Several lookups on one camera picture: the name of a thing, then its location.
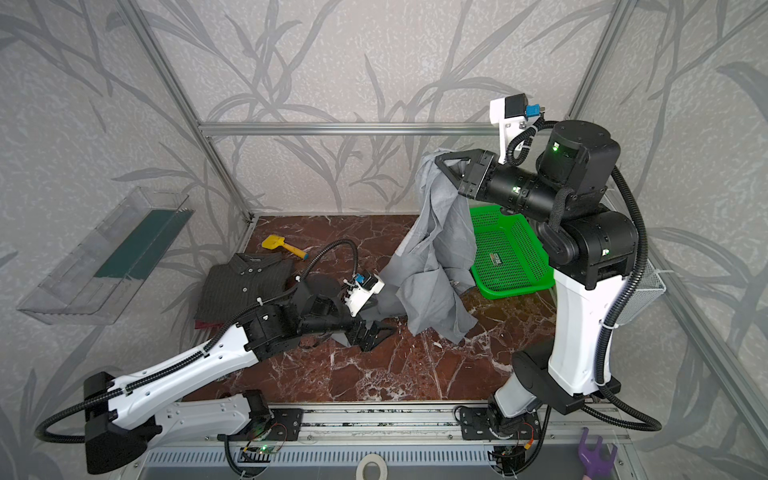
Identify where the green plastic basket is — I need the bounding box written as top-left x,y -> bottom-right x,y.
470,205 -> 555,300

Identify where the light grey long sleeve shirt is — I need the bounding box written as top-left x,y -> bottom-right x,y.
356,149 -> 477,344

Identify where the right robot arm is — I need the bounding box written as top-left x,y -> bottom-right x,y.
435,120 -> 662,437

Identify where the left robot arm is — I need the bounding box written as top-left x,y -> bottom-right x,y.
34,239 -> 393,475

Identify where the yellow toy hammer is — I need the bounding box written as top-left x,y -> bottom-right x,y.
261,235 -> 309,260

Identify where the white tape roll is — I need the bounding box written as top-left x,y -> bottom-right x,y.
355,453 -> 389,480

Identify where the dark striped folded shirt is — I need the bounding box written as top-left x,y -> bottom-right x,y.
193,253 -> 294,330

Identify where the purple plastic toy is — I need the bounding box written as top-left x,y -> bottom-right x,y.
577,427 -> 618,480

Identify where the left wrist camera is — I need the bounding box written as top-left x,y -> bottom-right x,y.
344,272 -> 385,317

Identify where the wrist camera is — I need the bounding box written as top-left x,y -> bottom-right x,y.
489,93 -> 545,164
344,272 -> 385,317

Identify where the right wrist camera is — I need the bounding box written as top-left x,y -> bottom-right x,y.
489,93 -> 545,164

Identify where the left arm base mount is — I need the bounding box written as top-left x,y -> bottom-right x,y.
217,408 -> 304,466

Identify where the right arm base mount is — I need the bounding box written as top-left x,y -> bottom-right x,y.
453,405 -> 542,478

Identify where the white wire mesh basket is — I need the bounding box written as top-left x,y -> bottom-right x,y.
615,261 -> 666,327

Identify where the clear acrylic wall shelf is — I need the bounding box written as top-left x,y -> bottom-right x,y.
17,187 -> 194,326

